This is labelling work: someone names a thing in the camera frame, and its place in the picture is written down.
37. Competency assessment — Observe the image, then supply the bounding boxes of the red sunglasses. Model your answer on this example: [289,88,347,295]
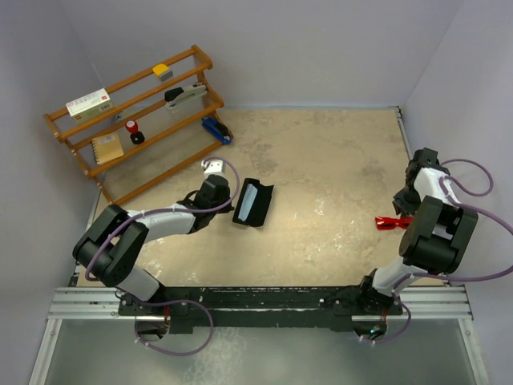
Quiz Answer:
[374,216,413,230]

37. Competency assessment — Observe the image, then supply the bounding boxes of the black glasses case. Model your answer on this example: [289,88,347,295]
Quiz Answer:
[232,178,274,228]

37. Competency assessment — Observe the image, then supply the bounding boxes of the light blue cleaning cloth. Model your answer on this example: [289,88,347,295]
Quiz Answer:
[235,183,258,223]

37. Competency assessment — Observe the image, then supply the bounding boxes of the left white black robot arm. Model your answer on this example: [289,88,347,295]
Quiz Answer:
[72,175,232,314]

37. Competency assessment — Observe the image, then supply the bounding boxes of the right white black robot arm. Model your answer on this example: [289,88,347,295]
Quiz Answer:
[356,148,479,314]

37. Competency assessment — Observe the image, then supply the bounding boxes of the blue black stapler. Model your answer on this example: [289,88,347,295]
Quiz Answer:
[201,116,232,145]

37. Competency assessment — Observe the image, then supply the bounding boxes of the red black stamp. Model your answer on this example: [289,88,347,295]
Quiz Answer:
[125,120,145,145]

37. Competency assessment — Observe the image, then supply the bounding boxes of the wooden three-tier shelf rack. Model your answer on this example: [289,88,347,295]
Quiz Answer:
[43,45,233,205]

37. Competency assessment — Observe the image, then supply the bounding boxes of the brown spiral notebook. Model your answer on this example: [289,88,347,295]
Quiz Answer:
[91,132,124,165]

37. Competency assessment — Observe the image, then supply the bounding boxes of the black silver stapler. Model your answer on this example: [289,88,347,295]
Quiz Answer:
[164,82,208,110]

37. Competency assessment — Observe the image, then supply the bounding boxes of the yellow grey eraser block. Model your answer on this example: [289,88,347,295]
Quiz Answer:
[152,63,173,82]

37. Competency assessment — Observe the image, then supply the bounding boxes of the white staples box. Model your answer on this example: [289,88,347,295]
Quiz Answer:
[66,88,115,123]

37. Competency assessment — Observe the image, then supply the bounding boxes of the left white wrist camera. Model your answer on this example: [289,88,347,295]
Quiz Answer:
[201,159,225,179]

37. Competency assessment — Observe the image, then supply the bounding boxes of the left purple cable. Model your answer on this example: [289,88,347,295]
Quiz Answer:
[83,156,241,356]

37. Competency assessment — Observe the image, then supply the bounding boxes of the purple cable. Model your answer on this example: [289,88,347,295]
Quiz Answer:
[360,158,513,346]
[83,156,241,356]

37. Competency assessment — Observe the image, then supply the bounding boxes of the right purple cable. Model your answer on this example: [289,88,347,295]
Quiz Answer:
[360,158,513,346]

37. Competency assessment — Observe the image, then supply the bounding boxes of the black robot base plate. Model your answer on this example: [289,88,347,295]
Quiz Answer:
[119,279,403,334]

